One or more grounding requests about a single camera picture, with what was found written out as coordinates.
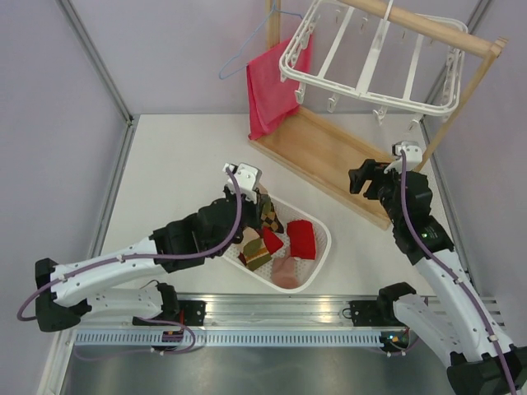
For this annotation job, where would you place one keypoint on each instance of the wooden drying rack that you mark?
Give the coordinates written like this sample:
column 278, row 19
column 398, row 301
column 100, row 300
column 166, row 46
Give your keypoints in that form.
column 322, row 153

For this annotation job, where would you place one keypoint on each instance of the white perforated plastic basket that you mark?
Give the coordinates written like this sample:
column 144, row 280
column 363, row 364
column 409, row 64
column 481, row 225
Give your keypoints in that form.
column 306, row 270

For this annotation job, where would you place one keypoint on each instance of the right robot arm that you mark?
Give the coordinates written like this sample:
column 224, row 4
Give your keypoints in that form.
column 479, row 357

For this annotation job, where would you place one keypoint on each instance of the pink sock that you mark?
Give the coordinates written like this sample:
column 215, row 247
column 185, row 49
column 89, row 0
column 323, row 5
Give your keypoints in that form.
column 283, row 273

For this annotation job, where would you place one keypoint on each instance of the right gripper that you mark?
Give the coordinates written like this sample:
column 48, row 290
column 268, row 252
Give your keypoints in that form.
column 370, row 169

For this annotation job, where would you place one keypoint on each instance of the white clip drying hanger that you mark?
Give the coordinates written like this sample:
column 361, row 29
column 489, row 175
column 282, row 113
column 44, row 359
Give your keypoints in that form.
column 352, row 54

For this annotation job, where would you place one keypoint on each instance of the maroon striped sock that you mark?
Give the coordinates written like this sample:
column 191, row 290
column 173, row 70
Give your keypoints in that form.
column 252, row 251
column 265, row 202

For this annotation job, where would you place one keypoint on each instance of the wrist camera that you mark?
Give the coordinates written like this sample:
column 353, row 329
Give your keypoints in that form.
column 247, row 178
column 412, row 152

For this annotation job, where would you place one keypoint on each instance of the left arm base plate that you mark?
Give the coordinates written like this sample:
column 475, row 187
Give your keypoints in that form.
column 189, row 313

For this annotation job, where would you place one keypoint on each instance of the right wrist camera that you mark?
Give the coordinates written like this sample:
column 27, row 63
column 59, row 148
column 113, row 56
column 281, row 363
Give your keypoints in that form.
column 412, row 152

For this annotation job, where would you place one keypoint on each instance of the plain red sock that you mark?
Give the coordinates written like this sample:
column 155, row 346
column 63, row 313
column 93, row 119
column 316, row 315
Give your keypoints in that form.
column 302, row 239

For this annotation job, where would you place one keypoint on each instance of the pink cloth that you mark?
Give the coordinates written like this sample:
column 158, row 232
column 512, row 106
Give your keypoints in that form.
column 270, row 100

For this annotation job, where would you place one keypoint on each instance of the slotted cable duct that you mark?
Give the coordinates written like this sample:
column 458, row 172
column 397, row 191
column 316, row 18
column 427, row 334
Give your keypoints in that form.
column 202, row 337

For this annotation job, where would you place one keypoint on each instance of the red sock with white print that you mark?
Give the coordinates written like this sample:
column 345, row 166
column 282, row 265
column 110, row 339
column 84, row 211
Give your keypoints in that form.
column 272, row 242

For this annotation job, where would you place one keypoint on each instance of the brown argyle sock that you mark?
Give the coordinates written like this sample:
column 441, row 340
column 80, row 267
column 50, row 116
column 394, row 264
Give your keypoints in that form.
column 270, row 220

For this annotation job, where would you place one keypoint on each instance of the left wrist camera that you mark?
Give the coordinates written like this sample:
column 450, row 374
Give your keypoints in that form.
column 247, row 178

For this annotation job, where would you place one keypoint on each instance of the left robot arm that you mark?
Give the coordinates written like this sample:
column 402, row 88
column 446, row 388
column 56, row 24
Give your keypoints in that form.
column 69, row 293

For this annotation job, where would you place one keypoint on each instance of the aluminium mounting rail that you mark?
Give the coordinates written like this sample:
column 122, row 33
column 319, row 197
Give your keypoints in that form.
column 118, row 307

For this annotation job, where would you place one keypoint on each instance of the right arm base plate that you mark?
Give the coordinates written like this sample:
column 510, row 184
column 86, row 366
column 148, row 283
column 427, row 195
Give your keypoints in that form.
column 367, row 313

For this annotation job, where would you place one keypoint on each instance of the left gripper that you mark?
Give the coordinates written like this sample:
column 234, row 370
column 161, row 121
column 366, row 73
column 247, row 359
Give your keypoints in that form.
column 255, row 209

